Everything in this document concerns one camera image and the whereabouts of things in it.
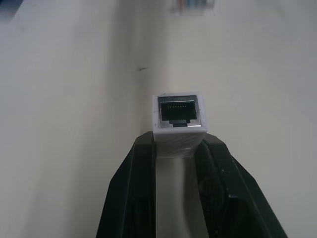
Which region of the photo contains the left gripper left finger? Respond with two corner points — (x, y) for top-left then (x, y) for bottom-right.
(95, 131), (157, 238)

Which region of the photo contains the white block with ethernet port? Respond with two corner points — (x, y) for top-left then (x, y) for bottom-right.
(151, 93), (207, 160)

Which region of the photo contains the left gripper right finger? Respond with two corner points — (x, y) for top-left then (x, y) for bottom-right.
(195, 133), (289, 238)

